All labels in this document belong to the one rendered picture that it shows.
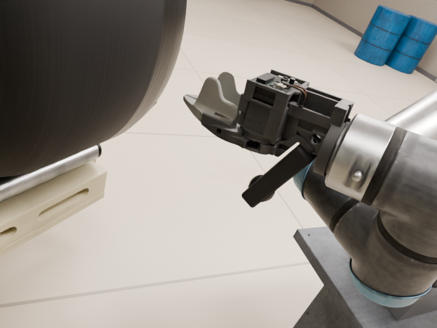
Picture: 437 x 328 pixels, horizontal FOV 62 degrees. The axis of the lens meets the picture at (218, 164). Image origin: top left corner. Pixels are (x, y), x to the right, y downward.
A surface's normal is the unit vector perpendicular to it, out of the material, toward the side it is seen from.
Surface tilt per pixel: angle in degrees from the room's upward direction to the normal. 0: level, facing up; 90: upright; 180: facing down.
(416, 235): 103
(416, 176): 62
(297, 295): 0
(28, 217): 90
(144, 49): 88
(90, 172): 0
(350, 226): 76
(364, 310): 0
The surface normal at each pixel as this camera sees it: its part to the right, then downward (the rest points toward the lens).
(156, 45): 0.82, 0.48
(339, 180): -0.54, 0.62
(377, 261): -0.88, 0.26
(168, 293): 0.28, -0.78
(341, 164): -0.53, 0.35
